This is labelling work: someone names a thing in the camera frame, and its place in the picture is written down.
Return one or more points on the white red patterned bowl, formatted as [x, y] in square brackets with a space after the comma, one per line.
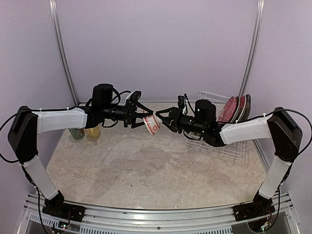
[152, 123]

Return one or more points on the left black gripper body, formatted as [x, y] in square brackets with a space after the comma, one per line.
[127, 113]

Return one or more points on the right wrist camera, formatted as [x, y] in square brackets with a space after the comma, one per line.
[182, 104]

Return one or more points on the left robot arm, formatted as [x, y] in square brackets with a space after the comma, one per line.
[29, 123]

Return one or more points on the black rimmed plate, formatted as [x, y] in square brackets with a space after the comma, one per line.
[246, 110]

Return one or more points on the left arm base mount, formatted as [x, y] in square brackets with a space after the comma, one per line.
[57, 207]

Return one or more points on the pale yellow mug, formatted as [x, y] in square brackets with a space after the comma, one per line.
[93, 134]

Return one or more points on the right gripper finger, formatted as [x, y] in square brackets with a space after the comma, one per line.
[164, 113]
[167, 125]

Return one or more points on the right aluminium frame post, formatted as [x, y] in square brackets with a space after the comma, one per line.
[253, 46]

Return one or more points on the pink dotted plate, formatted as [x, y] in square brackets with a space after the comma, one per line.
[228, 110]

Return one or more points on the teal floral mug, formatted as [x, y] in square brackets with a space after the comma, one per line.
[77, 134]

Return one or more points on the front aluminium rail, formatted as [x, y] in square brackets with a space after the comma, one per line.
[110, 220]

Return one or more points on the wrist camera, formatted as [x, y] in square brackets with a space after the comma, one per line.
[182, 104]
[133, 97]

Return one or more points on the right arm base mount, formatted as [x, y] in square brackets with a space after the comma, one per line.
[258, 207]

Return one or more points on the left aluminium frame post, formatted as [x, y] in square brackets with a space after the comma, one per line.
[61, 49]

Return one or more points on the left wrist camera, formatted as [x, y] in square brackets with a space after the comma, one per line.
[133, 97]

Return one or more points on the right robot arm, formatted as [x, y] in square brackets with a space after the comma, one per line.
[278, 126]

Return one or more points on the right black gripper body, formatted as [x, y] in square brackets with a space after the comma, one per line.
[179, 123]

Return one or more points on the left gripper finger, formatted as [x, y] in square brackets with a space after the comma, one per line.
[137, 122]
[142, 111]

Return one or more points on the aluminium frame post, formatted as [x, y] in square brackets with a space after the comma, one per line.
[61, 49]
[253, 46]

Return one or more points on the dark red plate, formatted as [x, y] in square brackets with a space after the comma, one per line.
[239, 108]

